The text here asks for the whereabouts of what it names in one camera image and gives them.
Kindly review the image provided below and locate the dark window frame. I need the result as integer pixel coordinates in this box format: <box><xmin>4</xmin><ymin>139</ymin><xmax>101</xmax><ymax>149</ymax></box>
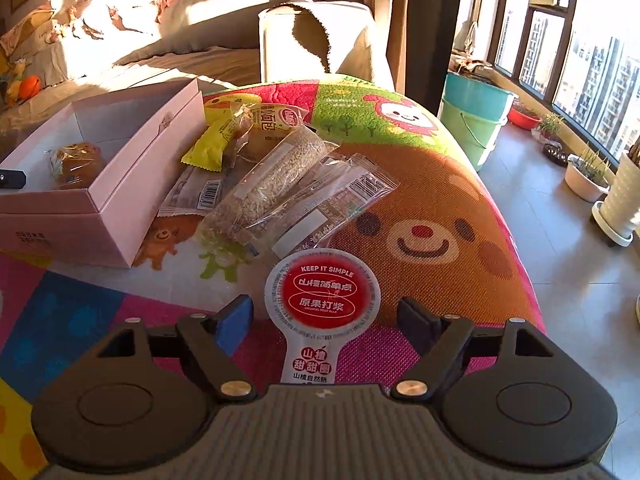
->
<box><xmin>462</xmin><ymin>0</ymin><xmax>640</xmax><ymax>161</ymax></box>

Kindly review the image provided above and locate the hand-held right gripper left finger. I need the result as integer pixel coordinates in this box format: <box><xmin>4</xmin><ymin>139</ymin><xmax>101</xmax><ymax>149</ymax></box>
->
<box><xmin>95</xmin><ymin>295</ymin><xmax>256</xmax><ymax>403</ymax></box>

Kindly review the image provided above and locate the orange toy ball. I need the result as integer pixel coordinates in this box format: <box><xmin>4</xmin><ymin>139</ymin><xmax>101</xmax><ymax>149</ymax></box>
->
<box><xmin>17</xmin><ymin>75</ymin><xmax>44</xmax><ymax>99</ymax></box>

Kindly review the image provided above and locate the dark plant pot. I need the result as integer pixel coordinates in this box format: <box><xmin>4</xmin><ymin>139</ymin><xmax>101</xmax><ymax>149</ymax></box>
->
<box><xmin>542</xmin><ymin>142</ymin><xmax>571</xmax><ymax>167</ymax></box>

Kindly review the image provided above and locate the small potted plant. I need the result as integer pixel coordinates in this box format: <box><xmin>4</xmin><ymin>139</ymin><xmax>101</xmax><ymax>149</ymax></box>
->
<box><xmin>532</xmin><ymin>112</ymin><xmax>566</xmax><ymax>144</ymax></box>

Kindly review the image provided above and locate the beige curtain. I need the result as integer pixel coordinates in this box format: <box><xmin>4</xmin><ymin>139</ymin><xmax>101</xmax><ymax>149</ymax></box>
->
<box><xmin>360</xmin><ymin>0</ymin><xmax>417</xmax><ymax>92</ymax></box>

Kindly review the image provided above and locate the bread bun in clear wrap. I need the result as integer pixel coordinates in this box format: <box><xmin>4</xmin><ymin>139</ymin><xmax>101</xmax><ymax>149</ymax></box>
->
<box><xmin>49</xmin><ymin>141</ymin><xmax>107</xmax><ymax>190</ymax></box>

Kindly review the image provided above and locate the white ribbed plant pot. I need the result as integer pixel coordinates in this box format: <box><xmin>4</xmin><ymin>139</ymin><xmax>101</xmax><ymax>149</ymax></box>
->
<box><xmin>591</xmin><ymin>146</ymin><xmax>640</xmax><ymax>249</ymax></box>

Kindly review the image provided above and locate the red basin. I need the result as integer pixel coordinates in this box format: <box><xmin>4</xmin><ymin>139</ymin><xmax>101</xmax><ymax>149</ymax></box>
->
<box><xmin>507</xmin><ymin>107</ymin><xmax>544</xmax><ymax>131</ymax></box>

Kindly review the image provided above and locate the clear grain bar packet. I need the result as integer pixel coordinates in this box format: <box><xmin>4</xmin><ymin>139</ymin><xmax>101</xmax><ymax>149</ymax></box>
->
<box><xmin>196</xmin><ymin>126</ymin><xmax>342</xmax><ymax>250</ymax></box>

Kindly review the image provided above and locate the white round plant pot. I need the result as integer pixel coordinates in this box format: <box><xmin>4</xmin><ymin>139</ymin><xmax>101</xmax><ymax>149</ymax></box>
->
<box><xmin>564</xmin><ymin>152</ymin><xmax>612</xmax><ymax>204</ymax></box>

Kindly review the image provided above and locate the teal bucket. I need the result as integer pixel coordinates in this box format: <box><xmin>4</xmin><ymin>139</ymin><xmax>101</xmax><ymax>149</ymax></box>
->
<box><xmin>442</xmin><ymin>72</ymin><xmax>517</xmax><ymax>122</ymax></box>

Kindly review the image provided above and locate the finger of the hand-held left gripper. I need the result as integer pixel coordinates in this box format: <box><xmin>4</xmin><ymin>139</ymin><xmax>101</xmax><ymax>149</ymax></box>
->
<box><xmin>0</xmin><ymin>170</ymin><xmax>27</xmax><ymax>194</ymax></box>

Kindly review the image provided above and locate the brown long snack packet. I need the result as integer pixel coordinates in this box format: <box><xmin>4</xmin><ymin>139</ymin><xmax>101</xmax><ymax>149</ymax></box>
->
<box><xmin>159</xmin><ymin>161</ymin><xmax>227</xmax><ymax>217</ymax></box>

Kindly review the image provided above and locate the bread packet with red label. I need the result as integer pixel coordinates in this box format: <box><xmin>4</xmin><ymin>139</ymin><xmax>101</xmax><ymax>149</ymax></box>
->
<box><xmin>234</xmin><ymin>101</ymin><xmax>314</xmax><ymax>162</ymax></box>

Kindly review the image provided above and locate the colourful cartoon play mat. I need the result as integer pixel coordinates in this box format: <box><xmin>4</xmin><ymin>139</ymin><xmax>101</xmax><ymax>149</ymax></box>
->
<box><xmin>0</xmin><ymin>74</ymin><xmax>547</xmax><ymax>480</ymax></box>

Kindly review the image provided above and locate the grey pillow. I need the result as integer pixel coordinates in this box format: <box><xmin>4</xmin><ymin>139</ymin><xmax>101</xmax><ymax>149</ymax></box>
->
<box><xmin>112</xmin><ymin>0</ymin><xmax>321</xmax><ymax>67</ymax></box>

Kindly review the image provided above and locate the green bucket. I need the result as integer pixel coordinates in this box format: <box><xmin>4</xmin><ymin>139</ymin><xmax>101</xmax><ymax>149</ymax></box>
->
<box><xmin>439</xmin><ymin>97</ymin><xmax>509</xmax><ymax>172</ymax></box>

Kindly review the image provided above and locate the beige sofa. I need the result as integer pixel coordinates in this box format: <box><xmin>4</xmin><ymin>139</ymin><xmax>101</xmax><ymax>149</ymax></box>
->
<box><xmin>0</xmin><ymin>0</ymin><xmax>396</xmax><ymax>133</ymax></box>

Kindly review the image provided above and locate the pink cardboard box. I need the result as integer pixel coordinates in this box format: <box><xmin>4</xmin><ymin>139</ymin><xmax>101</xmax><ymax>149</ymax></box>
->
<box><xmin>0</xmin><ymin>77</ymin><xmax>207</xmax><ymax>268</ymax></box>

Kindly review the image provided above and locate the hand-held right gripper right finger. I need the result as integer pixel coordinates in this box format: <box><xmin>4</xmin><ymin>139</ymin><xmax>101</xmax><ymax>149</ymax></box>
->
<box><xmin>390</xmin><ymin>297</ymin><xmax>551</xmax><ymax>403</ymax></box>

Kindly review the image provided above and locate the yellow plush toy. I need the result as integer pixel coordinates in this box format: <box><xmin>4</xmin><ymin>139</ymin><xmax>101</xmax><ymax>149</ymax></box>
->
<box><xmin>0</xmin><ymin>59</ymin><xmax>27</xmax><ymax>109</ymax></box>

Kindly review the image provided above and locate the yellow snack packet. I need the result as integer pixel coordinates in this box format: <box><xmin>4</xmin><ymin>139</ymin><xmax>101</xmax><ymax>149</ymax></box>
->
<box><xmin>180</xmin><ymin>104</ymin><xmax>242</xmax><ymax>172</ymax></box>

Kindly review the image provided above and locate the round red-lid snack packet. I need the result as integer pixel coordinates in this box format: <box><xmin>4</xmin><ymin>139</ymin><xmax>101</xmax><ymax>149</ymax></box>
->
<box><xmin>264</xmin><ymin>248</ymin><xmax>384</xmax><ymax>387</ymax></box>

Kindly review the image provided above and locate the clear packet with white label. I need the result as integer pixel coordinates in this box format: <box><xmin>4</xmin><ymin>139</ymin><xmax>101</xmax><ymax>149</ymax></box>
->
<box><xmin>234</xmin><ymin>152</ymin><xmax>399</xmax><ymax>262</ymax></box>

